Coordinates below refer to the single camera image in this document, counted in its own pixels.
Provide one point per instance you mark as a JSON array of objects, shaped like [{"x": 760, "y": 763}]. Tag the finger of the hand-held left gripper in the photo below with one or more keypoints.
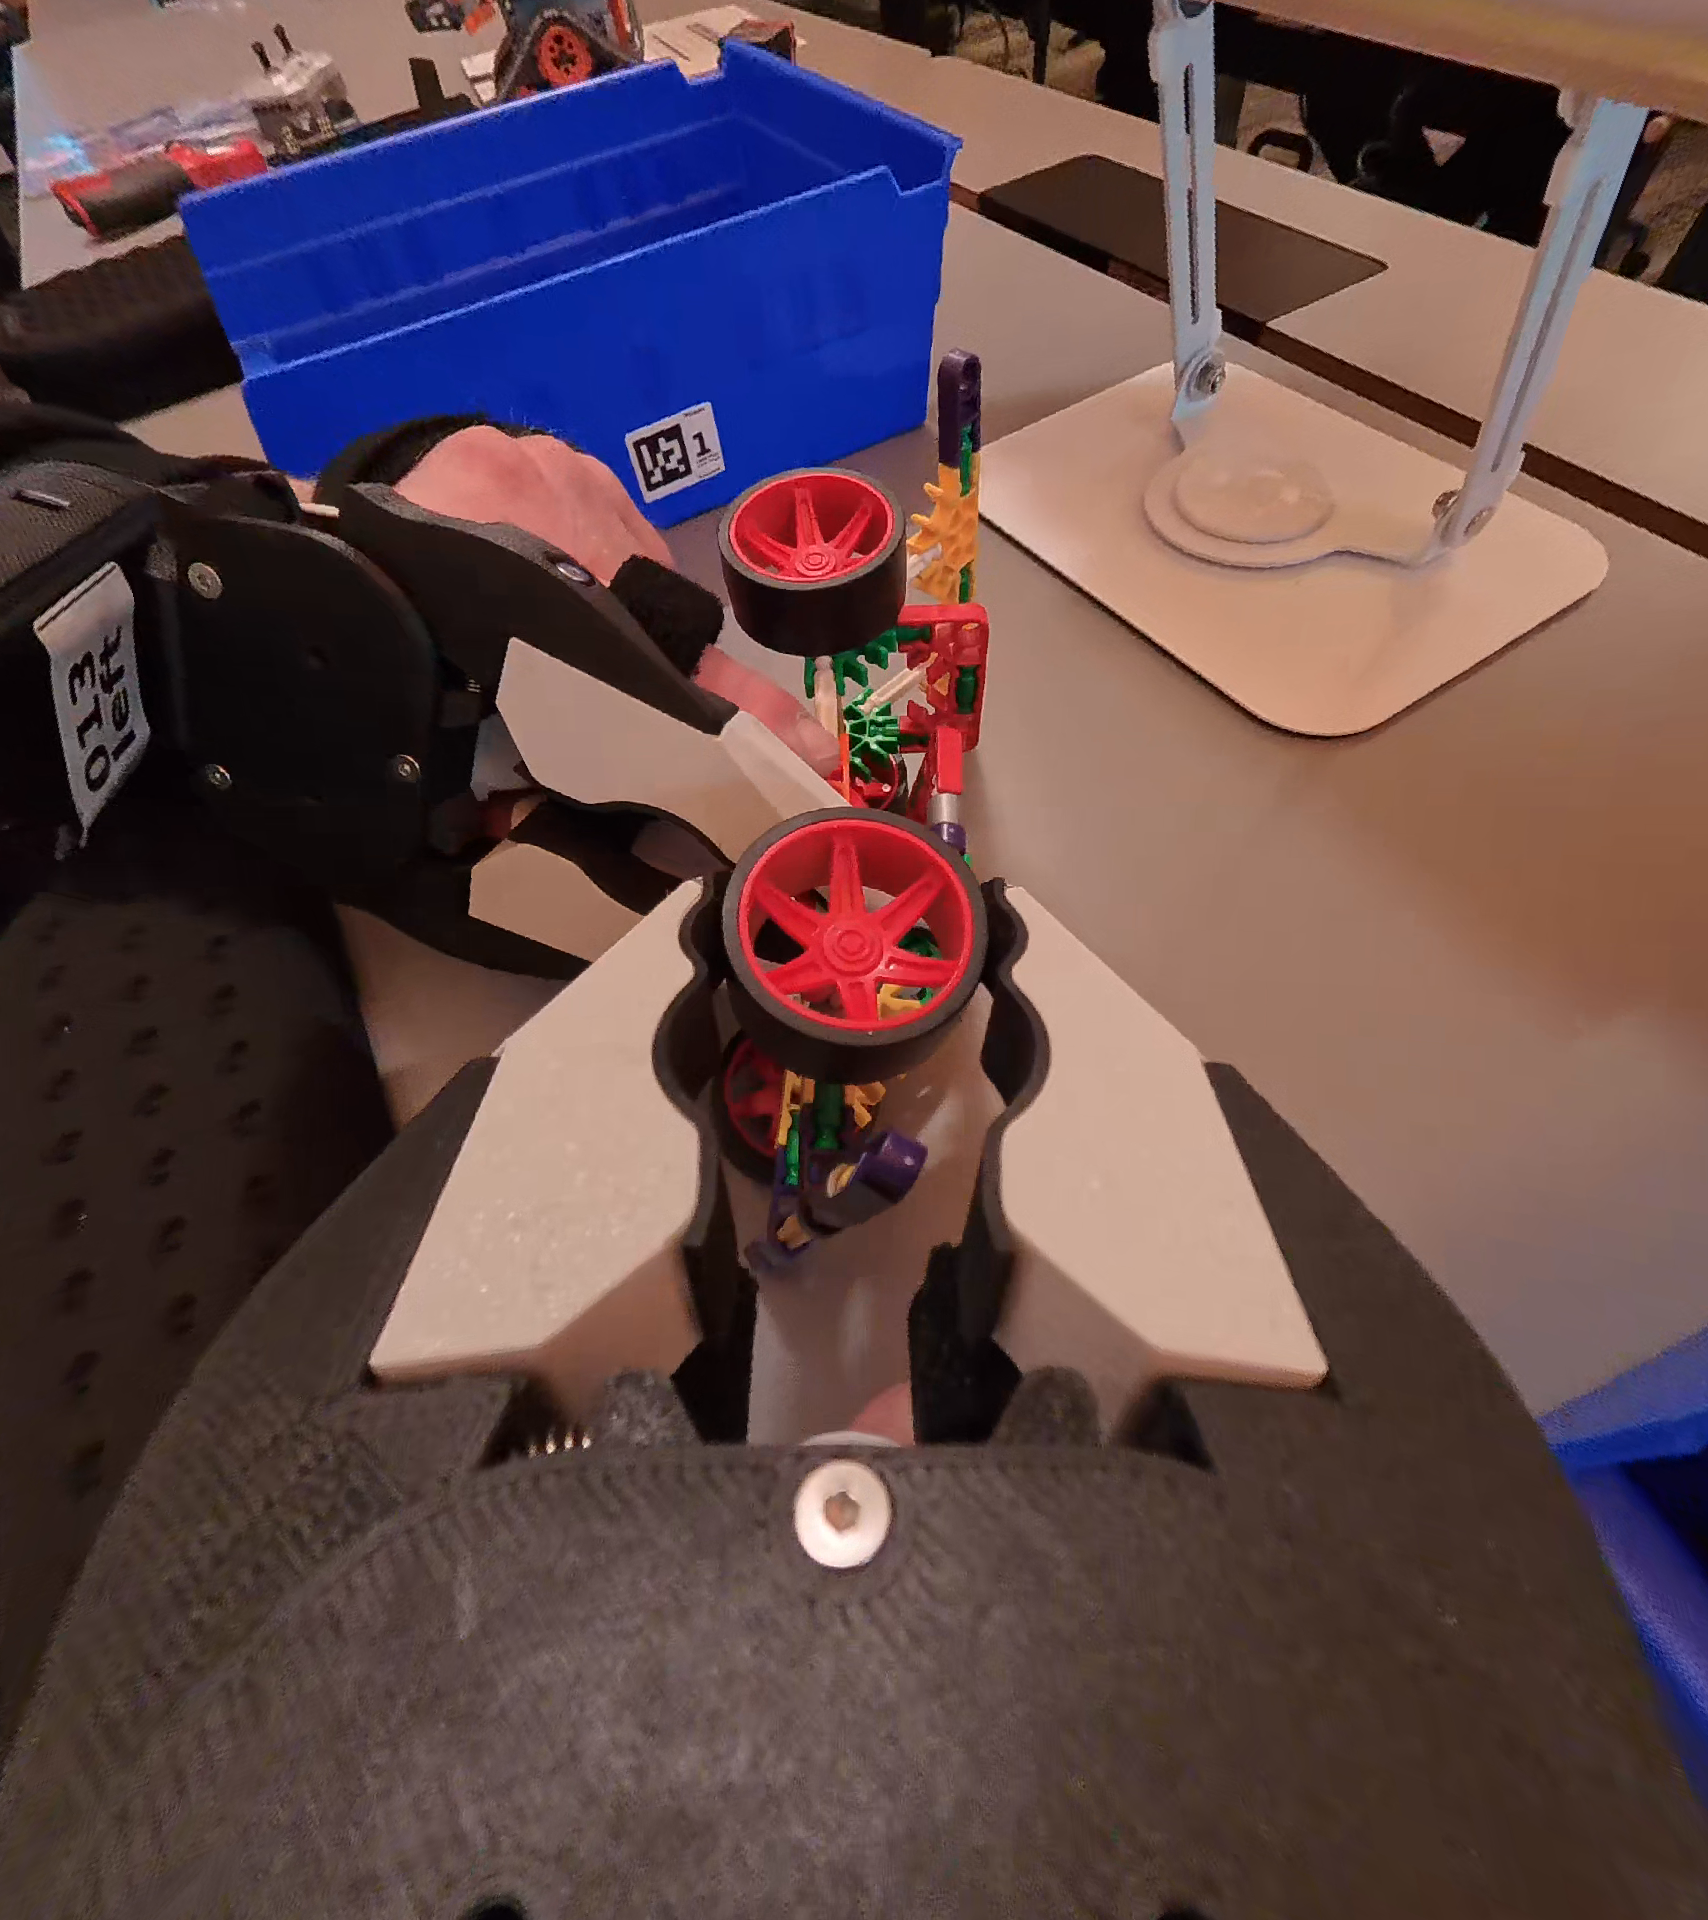
[{"x": 615, "y": 720}]

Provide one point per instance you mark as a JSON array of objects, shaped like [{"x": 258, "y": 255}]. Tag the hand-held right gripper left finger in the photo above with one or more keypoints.
[{"x": 554, "y": 1200}]

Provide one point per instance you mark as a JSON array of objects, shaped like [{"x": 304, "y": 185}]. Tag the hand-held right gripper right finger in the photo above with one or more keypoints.
[{"x": 1139, "y": 1200}]

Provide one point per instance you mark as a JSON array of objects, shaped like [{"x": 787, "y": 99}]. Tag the red black toy wheel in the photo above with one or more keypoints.
[{"x": 855, "y": 944}]

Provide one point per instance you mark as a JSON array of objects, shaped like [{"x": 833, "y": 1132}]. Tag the blue bin with white tag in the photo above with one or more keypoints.
[{"x": 568, "y": 390}]

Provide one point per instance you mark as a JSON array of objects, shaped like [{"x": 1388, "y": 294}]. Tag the colourful toy construction car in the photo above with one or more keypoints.
[{"x": 952, "y": 660}]

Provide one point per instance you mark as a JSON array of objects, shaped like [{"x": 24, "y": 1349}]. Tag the person's left forearm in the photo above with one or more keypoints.
[{"x": 44, "y": 428}]

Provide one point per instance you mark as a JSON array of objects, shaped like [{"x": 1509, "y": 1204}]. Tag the person's left hand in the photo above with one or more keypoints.
[{"x": 538, "y": 481}]

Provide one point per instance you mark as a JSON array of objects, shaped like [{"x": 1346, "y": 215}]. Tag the red black tool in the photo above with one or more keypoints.
[{"x": 119, "y": 202}]

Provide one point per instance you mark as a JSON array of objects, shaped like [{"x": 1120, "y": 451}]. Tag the white document stand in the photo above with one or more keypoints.
[{"x": 1394, "y": 601}]

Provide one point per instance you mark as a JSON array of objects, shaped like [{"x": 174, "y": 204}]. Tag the orange black toy vehicle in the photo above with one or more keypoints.
[{"x": 568, "y": 52}]

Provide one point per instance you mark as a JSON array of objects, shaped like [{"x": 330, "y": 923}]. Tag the white printed box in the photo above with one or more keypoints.
[{"x": 705, "y": 38}]

